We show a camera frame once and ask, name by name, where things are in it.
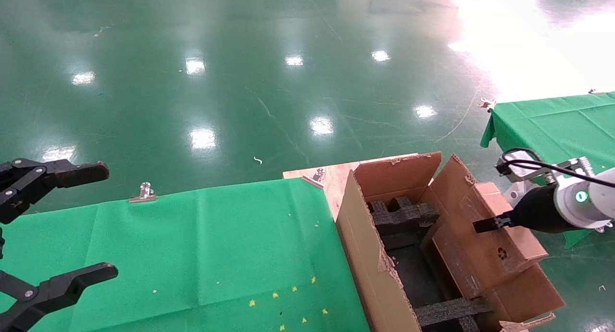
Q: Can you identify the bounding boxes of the small brown box with hole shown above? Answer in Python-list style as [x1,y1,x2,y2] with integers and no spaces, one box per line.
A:
[430,180,550,299]

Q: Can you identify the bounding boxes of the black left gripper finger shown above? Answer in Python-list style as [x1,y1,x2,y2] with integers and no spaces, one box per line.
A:
[0,158,111,225]
[0,262,119,332]

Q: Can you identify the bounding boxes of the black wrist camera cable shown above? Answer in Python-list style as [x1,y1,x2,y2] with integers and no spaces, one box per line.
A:
[497,148,615,184]

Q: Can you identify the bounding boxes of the large open brown carton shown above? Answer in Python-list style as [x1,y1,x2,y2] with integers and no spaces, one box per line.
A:
[282,151,566,332]

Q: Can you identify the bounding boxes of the black foam bar insert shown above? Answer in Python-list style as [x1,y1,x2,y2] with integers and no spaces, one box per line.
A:
[413,295,493,332]

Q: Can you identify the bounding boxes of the black notched foam insert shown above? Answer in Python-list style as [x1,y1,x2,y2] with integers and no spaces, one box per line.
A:
[367,196,441,237]

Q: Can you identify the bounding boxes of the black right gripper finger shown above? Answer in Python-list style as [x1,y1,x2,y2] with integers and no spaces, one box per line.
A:
[472,212,514,234]

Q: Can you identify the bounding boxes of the white tubular table leg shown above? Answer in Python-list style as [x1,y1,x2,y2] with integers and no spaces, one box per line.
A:
[502,180,527,202]

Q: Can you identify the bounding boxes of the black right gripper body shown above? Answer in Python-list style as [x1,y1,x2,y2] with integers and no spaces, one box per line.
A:
[508,184,561,234]

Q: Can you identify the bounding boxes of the large green table cloth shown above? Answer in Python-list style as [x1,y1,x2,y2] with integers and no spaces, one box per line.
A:
[0,177,371,332]

